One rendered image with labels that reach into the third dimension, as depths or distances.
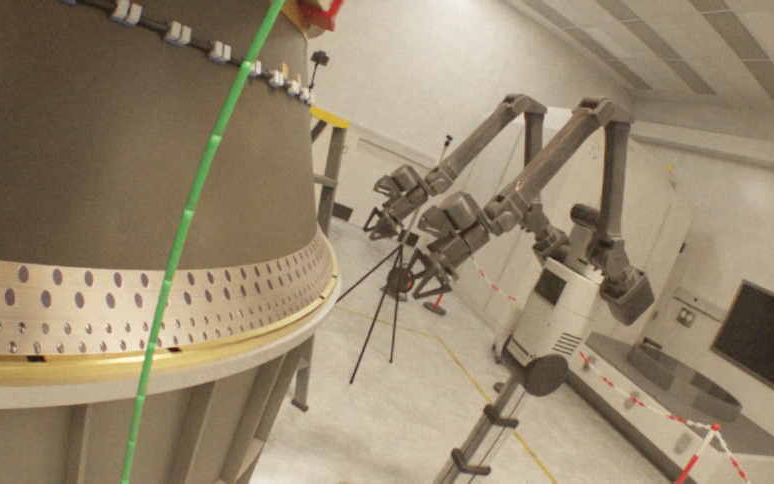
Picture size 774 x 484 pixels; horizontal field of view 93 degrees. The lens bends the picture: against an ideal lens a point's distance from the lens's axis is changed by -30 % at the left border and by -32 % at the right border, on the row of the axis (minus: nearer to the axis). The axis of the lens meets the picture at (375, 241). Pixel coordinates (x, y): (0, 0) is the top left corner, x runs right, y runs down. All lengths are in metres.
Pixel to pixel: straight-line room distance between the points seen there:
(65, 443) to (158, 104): 0.40
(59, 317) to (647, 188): 7.33
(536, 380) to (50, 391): 1.33
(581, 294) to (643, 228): 6.15
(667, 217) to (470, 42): 4.72
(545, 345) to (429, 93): 7.79
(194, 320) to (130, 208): 0.15
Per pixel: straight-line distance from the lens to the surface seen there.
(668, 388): 5.56
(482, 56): 9.48
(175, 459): 0.74
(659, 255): 8.05
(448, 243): 1.06
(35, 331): 0.46
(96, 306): 0.50
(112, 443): 0.62
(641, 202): 7.42
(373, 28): 8.81
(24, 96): 0.50
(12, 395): 0.45
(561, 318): 1.46
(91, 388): 0.47
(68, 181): 0.50
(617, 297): 1.38
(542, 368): 1.51
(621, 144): 1.26
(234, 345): 0.60
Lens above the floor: 1.44
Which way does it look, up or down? 9 degrees down
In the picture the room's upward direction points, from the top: 24 degrees clockwise
